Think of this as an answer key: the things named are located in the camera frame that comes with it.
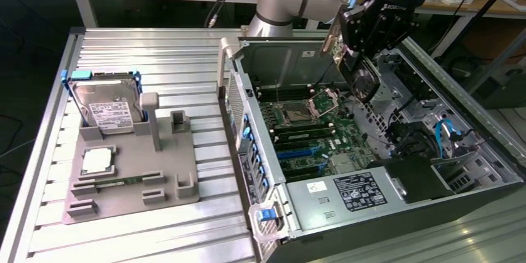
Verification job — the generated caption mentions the silver CPU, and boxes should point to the silver CPU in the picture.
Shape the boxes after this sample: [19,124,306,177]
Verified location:
[80,148,117,175]

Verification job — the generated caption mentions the black wire bundle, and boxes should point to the black wire bundle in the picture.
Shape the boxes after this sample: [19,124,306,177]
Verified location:
[388,121,438,160]

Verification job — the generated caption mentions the grey parts rack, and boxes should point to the grey parts rack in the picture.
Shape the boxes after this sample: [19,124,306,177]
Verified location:
[60,92,202,225]

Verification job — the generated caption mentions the metal socket cover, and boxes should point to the metal socket cover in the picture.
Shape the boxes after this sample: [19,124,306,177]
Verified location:
[303,87,342,118]

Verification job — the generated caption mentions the perforated metal drive cage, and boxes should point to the perforated metal drive cage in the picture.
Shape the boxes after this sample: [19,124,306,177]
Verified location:
[360,44,436,128]

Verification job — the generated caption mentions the hard disk with blue bracket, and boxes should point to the hard disk with blue bracket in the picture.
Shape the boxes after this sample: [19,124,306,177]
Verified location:
[60,70,144,136]

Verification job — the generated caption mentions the black open PC case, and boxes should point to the black open PC case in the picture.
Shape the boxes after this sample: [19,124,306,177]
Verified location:
[216,36,526,263]

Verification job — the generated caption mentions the silver chipset heatsink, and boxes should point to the silver chipset heatsink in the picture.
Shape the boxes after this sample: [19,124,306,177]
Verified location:
[328,155,356,175]

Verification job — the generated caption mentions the CPU socket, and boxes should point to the CPU socket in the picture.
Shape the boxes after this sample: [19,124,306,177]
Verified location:
[279,101,314,124]

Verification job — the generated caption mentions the light blue wire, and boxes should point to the light blue wire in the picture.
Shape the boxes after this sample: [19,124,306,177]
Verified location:
[434,116,459,161]

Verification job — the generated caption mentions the green RAM stick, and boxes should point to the green RAM stick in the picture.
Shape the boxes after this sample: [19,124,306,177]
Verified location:
[95,176,145,187]

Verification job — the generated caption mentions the blue case latch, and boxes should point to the blue case latch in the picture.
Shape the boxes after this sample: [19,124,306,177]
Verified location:
[255,209,275,223]

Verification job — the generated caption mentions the empty metal disk bay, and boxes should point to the empty metal disk bay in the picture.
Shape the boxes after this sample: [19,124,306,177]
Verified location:
[428,147,515,196]

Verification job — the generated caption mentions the dark computer tower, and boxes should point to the dark computer tower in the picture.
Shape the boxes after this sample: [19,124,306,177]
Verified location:
[471,65,526,110]

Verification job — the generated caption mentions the black RAM stick white label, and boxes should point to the black RAM stick white label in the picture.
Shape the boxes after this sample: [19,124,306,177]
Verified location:
[272,132,332,146]

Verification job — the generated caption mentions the blue expansion slot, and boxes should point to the blue expansion slot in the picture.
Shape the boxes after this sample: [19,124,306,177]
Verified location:
[276,148,318,160]

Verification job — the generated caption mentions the thin black looped wire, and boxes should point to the thin black looped wire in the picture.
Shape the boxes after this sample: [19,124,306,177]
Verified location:
[315,59,350,89]

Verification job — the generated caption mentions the grey power supply unit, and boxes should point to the grey power supply unit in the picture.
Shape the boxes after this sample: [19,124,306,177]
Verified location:
[286,166,408,236]

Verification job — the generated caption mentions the thin metal locking lever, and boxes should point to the thin metal locking lever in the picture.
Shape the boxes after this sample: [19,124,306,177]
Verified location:
[274,79,284,107]

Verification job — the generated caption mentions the blue card retainer clips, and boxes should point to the blue card retainer clips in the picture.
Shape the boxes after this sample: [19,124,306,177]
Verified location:
[240,114,272,192]

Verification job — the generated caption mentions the graphics card with fan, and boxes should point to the graphics card with fan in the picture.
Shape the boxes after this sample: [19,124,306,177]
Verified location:
[319,7,382,104]

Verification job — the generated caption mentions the cluttered wooden desk grey frame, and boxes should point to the cluttered wooden desk grey frame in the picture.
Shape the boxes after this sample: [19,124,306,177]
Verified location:
[414,0,526,58]

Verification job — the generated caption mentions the black expansion slot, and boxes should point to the black expansion slot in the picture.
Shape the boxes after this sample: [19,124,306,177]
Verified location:
[283,171,326,183]
[283,164,322,175]

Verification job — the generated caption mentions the black fan shroud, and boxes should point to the black fan shroud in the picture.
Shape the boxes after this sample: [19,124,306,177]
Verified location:
[364,158,455,204]

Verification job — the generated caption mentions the green motherboard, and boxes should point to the green motherboard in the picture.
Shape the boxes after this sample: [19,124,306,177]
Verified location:
[256,84,395,184]

